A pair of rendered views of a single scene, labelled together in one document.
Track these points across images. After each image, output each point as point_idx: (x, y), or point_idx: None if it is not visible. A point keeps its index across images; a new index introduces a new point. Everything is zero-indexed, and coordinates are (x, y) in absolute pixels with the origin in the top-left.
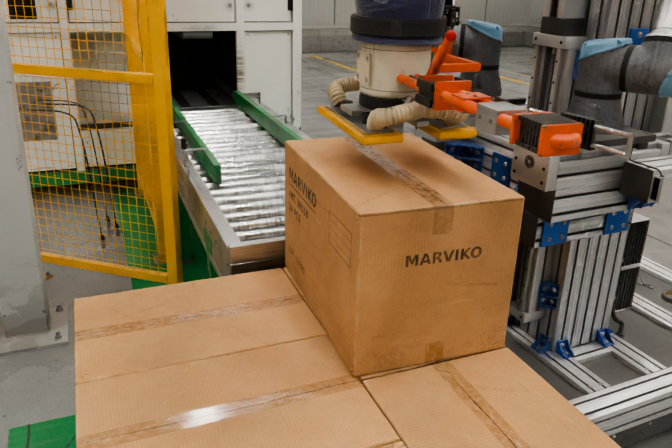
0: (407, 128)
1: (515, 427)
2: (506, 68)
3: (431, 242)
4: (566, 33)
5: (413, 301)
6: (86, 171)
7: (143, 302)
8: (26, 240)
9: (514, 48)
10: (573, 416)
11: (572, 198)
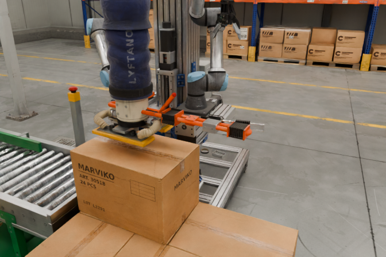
0: (26, 101)
1: (228, 230)
2: (52, 53)
3: (180, 176)
4: (172, 69)
5: (177, 202)
6: None
7: None
8: None
9: (47, 39)
10: (238, 215)
11: (199, 135)
